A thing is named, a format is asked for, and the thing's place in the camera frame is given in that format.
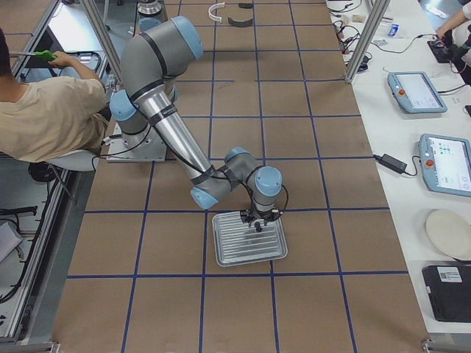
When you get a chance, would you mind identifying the black power adapter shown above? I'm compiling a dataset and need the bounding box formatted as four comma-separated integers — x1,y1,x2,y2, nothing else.
373,154,407,174

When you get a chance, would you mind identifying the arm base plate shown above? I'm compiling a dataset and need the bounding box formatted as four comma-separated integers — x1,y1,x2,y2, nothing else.
106,113,167,163

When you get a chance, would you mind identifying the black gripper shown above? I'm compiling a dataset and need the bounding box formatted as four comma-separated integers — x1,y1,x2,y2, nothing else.
240,209,281,232

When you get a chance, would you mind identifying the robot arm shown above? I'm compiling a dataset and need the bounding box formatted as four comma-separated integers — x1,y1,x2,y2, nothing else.
120,16,283,223

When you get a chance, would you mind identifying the white chair seat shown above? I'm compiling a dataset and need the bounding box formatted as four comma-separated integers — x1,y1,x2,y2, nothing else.
29,149,99,171

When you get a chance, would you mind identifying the upper teach pendant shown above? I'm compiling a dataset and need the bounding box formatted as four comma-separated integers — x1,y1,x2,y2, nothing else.
387,71,447,114

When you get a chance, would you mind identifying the black brake pad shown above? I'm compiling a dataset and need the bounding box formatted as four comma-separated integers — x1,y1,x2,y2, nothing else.
238,2,253,9

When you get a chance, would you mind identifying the black laptop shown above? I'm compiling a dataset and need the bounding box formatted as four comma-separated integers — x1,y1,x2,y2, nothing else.
422,265,470,323

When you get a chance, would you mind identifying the person in beige shirt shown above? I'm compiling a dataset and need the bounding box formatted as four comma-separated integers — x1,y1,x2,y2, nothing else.
1,38,108,163

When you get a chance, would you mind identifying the aluminium frame post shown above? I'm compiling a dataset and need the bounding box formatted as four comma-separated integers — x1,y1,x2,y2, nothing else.
344,0,390,84

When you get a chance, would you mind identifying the ribbed metal tray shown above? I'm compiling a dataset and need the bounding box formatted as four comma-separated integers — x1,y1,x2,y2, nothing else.
212,212,288,267

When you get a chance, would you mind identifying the white round plate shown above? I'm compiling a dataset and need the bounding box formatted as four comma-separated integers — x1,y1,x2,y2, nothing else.
425,210,470,262

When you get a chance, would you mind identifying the white curved plastic part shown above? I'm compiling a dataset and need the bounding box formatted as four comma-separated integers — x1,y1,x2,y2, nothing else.
208,1,225,24

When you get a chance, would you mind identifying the teach pendant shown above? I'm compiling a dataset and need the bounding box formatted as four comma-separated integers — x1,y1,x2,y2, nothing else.
418,134,470,197
387,71,447,114

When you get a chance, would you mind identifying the dark curved brake shoe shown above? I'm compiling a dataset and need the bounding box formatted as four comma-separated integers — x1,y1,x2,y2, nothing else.
227,17,253,28

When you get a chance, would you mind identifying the lower teach pendant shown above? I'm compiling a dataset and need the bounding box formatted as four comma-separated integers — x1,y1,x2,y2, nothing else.
418,134,470,197

